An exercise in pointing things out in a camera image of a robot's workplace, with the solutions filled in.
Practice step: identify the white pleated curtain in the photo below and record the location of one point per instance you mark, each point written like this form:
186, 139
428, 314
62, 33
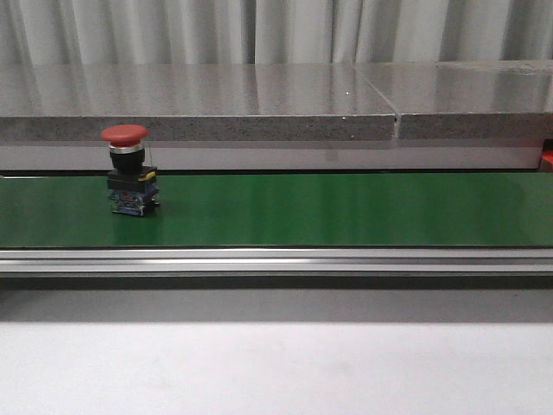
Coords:
265, 32

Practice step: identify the aluminium conveyor side rail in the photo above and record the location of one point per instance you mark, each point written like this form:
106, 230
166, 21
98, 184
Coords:
187, 262

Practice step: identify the red object at edge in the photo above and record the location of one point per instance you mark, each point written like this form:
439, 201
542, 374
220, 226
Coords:
546, 162

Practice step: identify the grey stone slab right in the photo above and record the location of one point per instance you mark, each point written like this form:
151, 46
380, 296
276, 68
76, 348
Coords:
508, 101

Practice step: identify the white cabinet front panel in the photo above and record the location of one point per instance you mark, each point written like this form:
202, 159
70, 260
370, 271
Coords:
219, 155

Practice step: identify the grey stone countertop slab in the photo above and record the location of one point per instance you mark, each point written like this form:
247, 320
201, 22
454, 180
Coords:
192, 103

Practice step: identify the green conveyor belt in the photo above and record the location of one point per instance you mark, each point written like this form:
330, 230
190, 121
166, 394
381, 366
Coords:
372, 209

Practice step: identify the red mushroom push button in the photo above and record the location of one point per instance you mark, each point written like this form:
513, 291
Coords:
132, 185

